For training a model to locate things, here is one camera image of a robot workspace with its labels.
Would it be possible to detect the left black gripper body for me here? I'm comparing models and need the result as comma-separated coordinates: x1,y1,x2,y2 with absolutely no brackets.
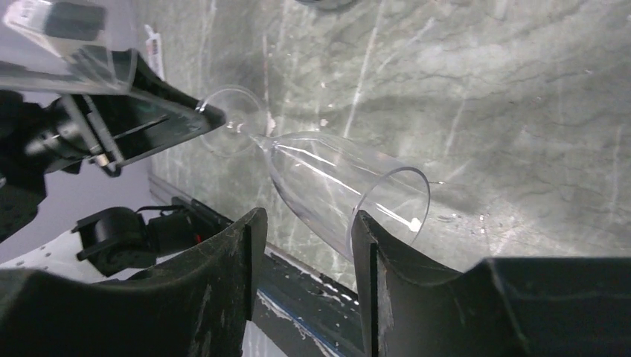
1,90,95,175

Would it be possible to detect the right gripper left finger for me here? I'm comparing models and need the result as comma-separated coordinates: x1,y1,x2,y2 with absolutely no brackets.
1,208,268,356

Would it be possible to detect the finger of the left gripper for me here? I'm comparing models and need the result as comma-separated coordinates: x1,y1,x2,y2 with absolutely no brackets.
64,49,227,168

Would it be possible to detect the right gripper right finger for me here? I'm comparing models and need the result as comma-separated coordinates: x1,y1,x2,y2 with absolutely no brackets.
351,211,630,356

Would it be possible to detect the clear wine glass front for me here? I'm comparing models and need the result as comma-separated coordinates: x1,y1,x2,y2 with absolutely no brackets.
196,86,431,260

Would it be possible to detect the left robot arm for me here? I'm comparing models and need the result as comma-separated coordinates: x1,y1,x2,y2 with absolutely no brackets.
1,50,226,277

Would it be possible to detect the white label card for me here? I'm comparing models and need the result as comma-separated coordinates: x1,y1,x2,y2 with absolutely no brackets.
144,25,165,80

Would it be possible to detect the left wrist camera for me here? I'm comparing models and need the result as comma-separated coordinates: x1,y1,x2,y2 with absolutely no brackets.
2,1,109,58

